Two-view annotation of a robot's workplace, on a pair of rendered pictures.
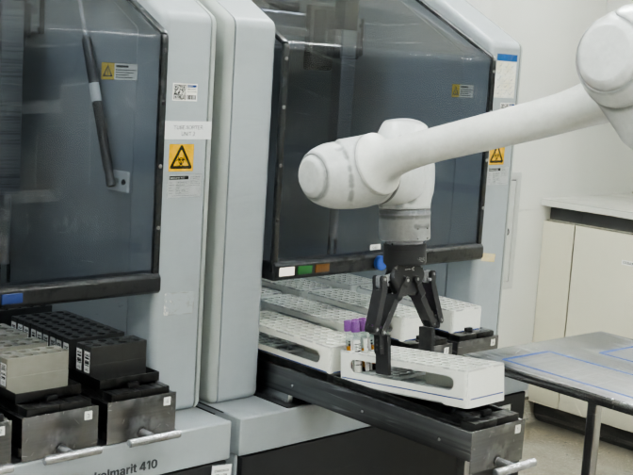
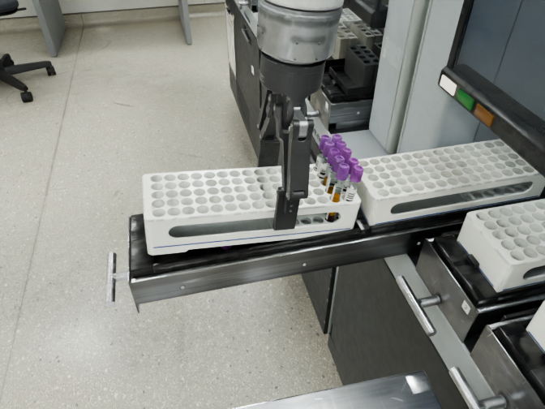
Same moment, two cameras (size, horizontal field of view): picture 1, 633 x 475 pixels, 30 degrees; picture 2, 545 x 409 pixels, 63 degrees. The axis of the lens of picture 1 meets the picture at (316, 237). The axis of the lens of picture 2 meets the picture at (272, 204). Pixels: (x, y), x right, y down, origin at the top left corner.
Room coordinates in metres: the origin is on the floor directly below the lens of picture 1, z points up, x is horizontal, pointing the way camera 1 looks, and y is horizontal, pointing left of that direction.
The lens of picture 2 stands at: (2.25, -0.60, 1.27)
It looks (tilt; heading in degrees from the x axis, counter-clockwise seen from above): 41 degrees down; 119
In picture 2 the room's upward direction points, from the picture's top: straight up
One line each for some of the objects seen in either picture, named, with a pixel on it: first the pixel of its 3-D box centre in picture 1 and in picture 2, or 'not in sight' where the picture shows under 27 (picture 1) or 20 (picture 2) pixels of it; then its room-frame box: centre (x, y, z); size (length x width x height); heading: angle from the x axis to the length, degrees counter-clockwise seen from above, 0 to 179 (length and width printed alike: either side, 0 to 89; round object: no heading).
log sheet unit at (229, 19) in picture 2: not in sight; (229, 40); (0.96, 1.25, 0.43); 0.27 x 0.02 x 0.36; 133
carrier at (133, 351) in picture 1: (115, 359); (358, 67); (1.95, 0.33, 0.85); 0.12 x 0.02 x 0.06; 133
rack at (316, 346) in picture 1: (296, 343); (445, 181); (2.21, 0.03, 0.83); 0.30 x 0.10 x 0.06; 43
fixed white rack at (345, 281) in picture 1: (321, 285); not in sight; (2.84, -0.02, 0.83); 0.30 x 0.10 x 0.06; 43
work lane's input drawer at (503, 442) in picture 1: (360, 393); (336, 224); (2.08, -0.10, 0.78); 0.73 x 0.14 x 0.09; 43
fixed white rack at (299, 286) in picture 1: (273, 289); not in sight; (2.73, 0.09, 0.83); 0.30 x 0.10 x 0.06; 43
